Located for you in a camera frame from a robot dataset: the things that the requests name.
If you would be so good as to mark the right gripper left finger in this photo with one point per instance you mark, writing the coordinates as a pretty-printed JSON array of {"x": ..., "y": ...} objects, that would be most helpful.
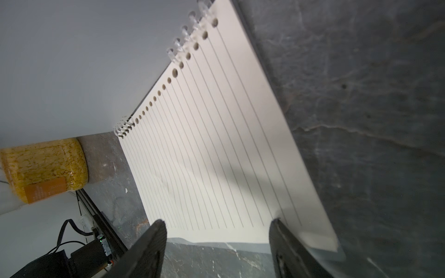
[{"x": 145, "y": 258}]

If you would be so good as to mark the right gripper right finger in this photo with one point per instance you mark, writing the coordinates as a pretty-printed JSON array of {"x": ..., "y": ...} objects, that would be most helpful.
[{"x": 290, "y": 258}]

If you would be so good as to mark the white lined spiral notebook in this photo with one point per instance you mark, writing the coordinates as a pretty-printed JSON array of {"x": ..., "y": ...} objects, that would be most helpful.
[{"x": 210, "y": 149}]

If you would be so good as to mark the red lid yellow jar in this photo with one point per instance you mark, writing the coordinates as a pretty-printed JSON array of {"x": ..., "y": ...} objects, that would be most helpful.
[{"x": 38, "y": 171}]

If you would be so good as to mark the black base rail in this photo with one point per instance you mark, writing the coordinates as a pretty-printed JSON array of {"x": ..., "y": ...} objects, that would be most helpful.
[{"x": 103, "y": 225}]

